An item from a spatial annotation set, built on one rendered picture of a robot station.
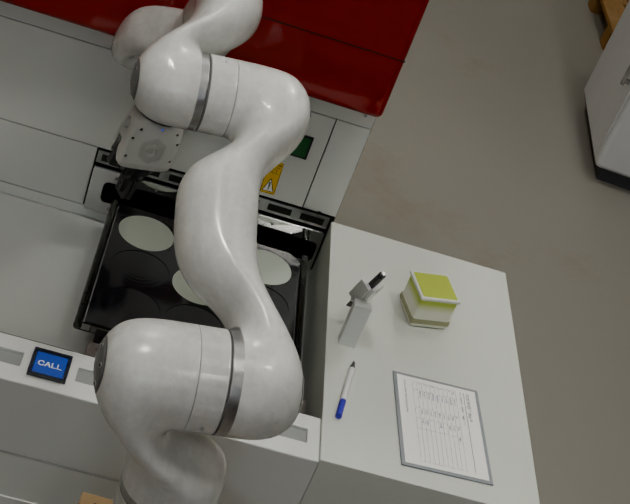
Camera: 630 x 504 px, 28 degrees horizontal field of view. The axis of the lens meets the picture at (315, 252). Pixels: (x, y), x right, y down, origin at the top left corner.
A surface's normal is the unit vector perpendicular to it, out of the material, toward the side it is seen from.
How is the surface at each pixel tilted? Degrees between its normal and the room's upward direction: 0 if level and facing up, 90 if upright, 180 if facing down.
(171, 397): 73
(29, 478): 90
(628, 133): 90
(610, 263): 0
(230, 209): 26
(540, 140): 0
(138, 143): 89
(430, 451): 0
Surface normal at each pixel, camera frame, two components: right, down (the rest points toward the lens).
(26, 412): -0.04, 0.57
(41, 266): 0.31, -0.77
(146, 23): -0.43, -0.35
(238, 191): 0.55, -0.40
